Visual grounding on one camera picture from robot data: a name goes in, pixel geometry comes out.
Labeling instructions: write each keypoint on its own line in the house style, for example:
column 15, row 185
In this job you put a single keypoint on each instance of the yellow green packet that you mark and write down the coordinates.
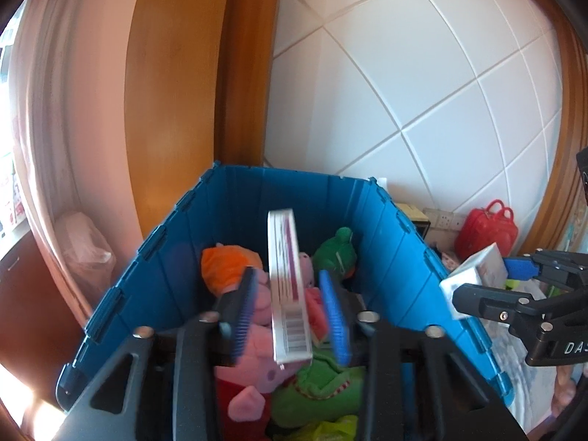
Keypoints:
column 328, row 429

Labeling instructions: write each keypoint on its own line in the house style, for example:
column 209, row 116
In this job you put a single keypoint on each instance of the long white barcode box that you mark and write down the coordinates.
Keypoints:
column 287, row 285

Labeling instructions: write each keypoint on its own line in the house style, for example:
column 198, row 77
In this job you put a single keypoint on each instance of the pink curtain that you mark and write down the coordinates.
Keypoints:
column 69, row 78

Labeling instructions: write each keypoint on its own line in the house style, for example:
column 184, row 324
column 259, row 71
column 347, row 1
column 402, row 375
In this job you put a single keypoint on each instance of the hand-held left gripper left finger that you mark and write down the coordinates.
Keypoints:
column 241, row 317

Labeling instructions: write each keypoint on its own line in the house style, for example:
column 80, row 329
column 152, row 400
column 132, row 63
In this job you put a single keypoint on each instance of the white wall socket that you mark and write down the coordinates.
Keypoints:
column 443, row 218

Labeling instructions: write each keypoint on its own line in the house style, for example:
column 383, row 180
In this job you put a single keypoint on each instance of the pink pig plush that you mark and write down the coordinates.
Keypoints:
column 259, row 358

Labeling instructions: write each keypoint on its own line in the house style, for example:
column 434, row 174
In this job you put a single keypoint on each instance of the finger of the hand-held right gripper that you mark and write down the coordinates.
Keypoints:
column 491, row 303
column 519, row 268

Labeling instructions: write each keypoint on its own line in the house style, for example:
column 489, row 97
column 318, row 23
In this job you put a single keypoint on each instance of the dark green plush toy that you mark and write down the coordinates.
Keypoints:
column 337, row 255

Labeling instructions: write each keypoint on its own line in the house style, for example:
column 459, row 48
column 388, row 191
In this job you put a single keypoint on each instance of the yellow and black box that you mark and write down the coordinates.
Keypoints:
column 413, row 220

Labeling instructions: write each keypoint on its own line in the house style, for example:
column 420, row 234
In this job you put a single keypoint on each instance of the orange plush toy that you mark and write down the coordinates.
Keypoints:
column 227, row 266

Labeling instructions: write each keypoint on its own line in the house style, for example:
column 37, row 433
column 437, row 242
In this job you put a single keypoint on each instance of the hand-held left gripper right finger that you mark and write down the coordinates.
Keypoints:
column 336, row 321

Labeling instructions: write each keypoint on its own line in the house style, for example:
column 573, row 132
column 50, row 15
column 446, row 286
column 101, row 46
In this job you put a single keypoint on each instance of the red plastic handbag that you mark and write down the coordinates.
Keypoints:
column 487, row 229

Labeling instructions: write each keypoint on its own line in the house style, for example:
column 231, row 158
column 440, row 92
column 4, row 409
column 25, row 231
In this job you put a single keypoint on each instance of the light green plush toy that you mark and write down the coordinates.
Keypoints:
column 317, row 386

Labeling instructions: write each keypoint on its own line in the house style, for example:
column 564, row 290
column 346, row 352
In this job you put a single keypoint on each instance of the blue floral bedsheet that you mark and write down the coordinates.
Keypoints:
column 519, row 376

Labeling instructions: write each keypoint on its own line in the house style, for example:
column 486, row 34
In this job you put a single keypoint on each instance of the wooden door frame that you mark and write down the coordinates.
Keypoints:
column 183, row 64

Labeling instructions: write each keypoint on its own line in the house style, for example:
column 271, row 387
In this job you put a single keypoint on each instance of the clear plastic bag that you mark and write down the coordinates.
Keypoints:
column 85, row 248

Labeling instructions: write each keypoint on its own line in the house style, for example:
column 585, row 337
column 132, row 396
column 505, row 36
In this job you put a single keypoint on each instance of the red and white box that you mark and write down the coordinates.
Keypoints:
column 477, row 271

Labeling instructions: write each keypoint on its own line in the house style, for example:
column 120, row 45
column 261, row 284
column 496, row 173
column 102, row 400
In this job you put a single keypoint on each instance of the blue folding crate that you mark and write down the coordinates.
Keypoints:
column 390, row 257

